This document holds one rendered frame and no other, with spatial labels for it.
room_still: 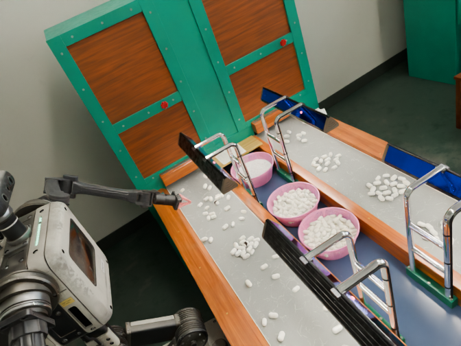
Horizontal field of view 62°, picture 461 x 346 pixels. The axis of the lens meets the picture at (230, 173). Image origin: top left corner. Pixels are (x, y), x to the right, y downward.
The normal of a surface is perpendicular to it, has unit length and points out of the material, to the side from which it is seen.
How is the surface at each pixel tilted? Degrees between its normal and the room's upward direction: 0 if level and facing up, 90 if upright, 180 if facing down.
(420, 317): 0
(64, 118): 90
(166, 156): 90
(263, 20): 90
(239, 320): 0
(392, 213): 0
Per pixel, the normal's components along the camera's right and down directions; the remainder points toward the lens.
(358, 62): 0.48, 0.37
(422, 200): -0.33, -0.77
